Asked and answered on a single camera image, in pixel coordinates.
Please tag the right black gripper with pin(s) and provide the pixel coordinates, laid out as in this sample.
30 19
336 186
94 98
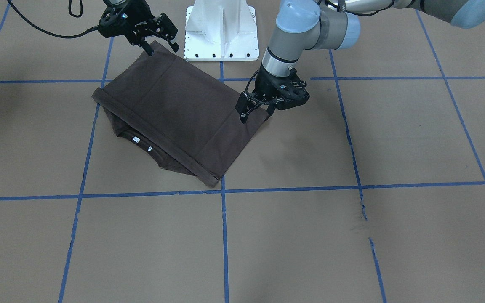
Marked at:
138 26

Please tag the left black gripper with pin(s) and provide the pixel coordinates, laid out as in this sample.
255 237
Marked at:
266 86

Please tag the dark brown t-shirt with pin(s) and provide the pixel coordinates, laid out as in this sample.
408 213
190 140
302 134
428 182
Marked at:
184 118

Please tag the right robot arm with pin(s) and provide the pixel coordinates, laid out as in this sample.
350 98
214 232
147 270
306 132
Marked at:
134 20

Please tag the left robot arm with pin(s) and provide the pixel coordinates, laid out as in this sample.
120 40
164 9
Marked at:
328 24

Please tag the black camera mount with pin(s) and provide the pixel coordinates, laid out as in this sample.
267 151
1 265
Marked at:
280 93
120 16

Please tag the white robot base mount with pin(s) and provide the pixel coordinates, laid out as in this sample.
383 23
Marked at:
221 30

